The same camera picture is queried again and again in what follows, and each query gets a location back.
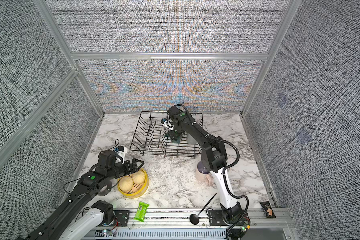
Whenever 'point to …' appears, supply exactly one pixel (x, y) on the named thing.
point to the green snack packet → (141, 211)
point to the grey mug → (190, 140)
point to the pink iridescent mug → (203, 175)
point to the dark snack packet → (267, 209)
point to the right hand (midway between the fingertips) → (177, 131)
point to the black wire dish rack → (150, 137)
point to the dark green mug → (177, 141)
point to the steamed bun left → (125, 183)
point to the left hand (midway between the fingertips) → (139, 164)
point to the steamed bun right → (138, 177)
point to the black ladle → (194, 218)
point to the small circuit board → (246, 225)
